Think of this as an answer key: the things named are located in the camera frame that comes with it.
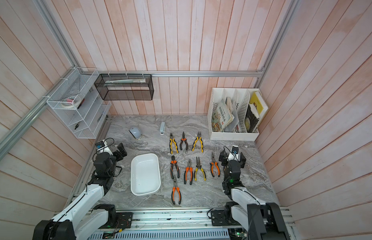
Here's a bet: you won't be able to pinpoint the illustrated history book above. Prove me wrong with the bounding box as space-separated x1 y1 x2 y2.
212 100 234 132

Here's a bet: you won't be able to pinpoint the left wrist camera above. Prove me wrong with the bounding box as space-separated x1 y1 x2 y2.
96 140 113 155

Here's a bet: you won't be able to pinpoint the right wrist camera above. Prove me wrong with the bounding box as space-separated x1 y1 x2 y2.
228 145 240 162

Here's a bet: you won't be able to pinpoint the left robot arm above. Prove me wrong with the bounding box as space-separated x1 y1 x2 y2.
32 140 128 240

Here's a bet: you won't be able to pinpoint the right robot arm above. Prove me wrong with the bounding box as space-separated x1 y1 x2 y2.
219 145 290 240

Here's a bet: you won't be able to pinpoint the black mesh wall basket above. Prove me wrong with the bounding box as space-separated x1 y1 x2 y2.
95 74 155 101

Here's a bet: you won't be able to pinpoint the yellow book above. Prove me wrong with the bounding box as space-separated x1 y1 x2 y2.
249 91 269 119

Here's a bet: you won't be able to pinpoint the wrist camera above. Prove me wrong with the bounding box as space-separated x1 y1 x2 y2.
96 140 113 155
228 145 240 162

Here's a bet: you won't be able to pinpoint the white file organizer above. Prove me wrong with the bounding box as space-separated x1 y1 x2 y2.
208 88 263 142

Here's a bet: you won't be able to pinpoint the white plastic storage box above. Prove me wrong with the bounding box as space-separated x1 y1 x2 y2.
131 153 161 196

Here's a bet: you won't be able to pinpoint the yellow black combination pliers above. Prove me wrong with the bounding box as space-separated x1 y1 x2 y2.
170 133 179 155

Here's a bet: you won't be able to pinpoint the black book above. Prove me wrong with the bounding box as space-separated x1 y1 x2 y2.
244 104 260 133

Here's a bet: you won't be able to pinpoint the tape roll on shelf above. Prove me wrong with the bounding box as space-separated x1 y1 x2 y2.
60 96 82 109

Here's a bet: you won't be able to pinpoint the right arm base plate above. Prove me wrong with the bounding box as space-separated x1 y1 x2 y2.
209 209 236 227

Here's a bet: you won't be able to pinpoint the white wire wall shelf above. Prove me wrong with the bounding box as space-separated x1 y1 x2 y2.
47 68 111 139

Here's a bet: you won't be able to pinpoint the orange long nose pliers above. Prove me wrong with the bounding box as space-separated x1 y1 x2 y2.
170 176 182 206

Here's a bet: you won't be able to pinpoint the orange black small pliers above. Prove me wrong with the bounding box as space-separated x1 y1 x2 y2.
180 132 189 151

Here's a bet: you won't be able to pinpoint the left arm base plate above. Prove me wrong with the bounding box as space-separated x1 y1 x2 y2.
103 212 133 230

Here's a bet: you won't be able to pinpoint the light blue round clock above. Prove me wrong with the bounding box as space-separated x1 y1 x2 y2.
129 127 142 140

